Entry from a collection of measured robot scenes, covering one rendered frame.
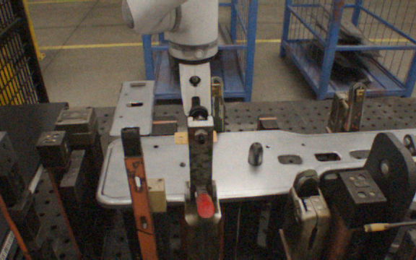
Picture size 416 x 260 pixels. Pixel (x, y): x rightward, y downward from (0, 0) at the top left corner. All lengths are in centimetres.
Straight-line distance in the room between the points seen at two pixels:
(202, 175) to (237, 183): 16
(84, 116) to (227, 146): 33
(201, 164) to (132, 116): 42
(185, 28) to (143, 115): 41
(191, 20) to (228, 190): 33
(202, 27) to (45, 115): 52
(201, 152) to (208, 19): 21
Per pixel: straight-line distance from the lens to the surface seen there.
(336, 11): 262
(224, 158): 77
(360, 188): 57
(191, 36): 57
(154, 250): 70
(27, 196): 64
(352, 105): 93
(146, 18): 51
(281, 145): 82
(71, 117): 85
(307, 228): 59
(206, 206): 46
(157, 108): 154
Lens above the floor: 148
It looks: 34 degrees down
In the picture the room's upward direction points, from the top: straight up
